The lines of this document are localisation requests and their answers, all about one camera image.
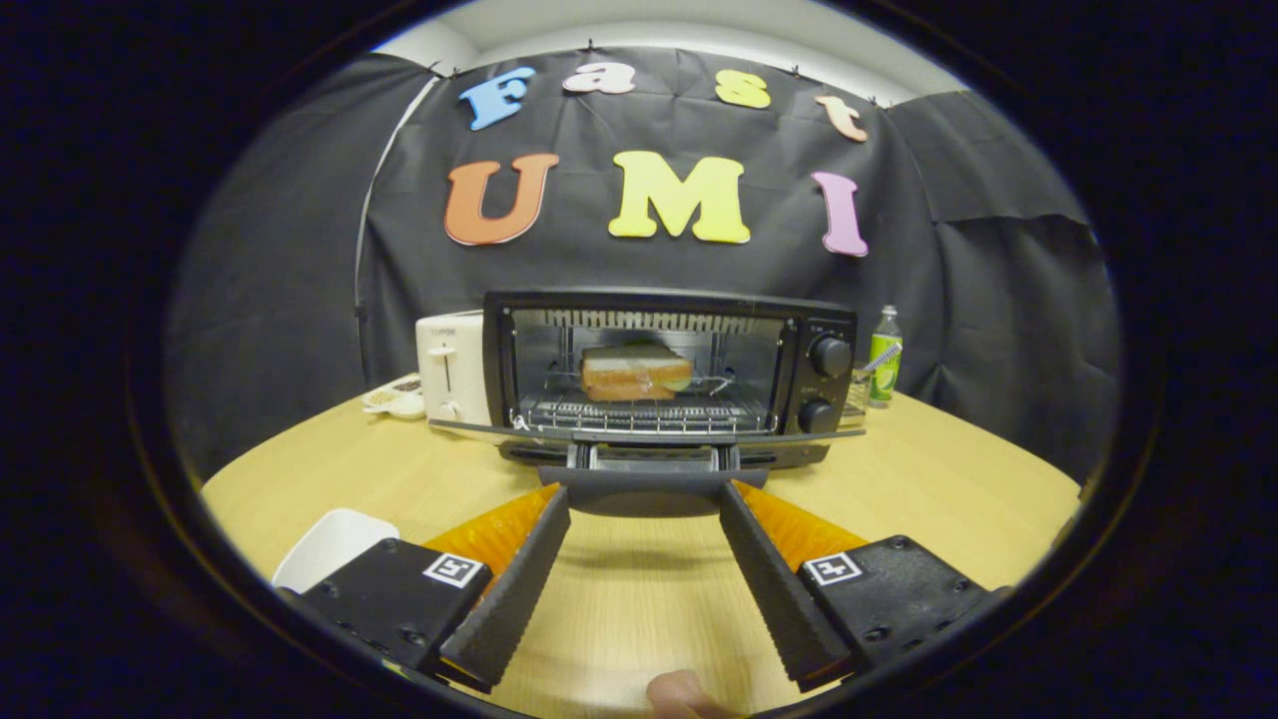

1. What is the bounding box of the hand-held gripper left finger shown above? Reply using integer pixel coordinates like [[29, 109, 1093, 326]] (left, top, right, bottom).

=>
[[278, 484, 572, 695]]

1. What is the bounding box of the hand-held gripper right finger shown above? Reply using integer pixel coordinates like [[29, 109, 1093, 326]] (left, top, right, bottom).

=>
[[719, 481, 1009, 693]]

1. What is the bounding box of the black toaster oven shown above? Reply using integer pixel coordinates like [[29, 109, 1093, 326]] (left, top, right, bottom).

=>
[[429, 290, 868, 518]]

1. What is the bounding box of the toasted sandwich with lettuce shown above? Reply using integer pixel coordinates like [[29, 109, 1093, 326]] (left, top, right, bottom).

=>
[[580, 345, 695, 402]]

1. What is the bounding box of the white pop-up toaster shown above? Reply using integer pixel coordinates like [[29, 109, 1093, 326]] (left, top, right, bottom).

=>
[[415, 311, 492, 428]]

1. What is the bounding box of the white plate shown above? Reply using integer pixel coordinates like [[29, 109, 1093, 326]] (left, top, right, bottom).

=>
[[272, 508, 400, 593]]

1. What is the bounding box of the small white dish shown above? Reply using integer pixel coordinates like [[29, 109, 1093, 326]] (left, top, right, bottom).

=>
[[361, 373, 427, 419]]

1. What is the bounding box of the green label plastic bottle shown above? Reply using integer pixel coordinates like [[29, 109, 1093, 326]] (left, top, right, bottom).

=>
[[867, 306, 904, 408]]

